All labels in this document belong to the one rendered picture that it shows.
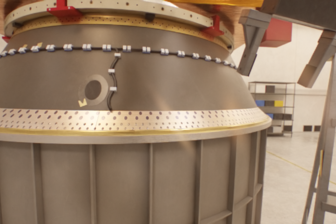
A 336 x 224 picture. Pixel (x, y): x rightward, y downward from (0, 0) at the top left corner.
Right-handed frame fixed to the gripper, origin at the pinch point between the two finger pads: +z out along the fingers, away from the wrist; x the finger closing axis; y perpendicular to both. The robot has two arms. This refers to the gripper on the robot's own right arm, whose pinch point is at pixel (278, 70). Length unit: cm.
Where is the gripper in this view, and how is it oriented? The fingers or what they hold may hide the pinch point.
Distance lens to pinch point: 40.4
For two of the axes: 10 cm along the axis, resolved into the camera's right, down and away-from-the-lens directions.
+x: 9.8, 1.4, 1.4
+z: -1.9, 8.7, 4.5
